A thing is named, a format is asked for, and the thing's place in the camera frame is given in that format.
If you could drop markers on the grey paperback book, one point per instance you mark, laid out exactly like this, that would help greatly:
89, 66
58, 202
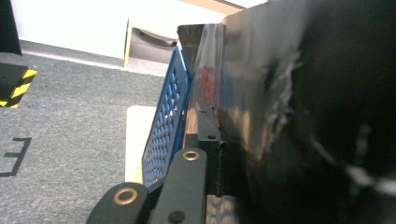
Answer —
249, 77

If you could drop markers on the white partition panel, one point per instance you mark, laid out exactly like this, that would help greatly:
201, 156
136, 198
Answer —
71, 25

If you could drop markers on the black and yellow striped block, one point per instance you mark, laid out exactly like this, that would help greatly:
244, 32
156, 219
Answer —
15, 84

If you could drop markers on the black stand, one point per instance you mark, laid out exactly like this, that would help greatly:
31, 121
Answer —
8, 25

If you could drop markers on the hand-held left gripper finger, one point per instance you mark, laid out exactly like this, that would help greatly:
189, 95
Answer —
209, 146

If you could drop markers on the blue perforated metal book rack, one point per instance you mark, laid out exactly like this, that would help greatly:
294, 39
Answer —
165, 124

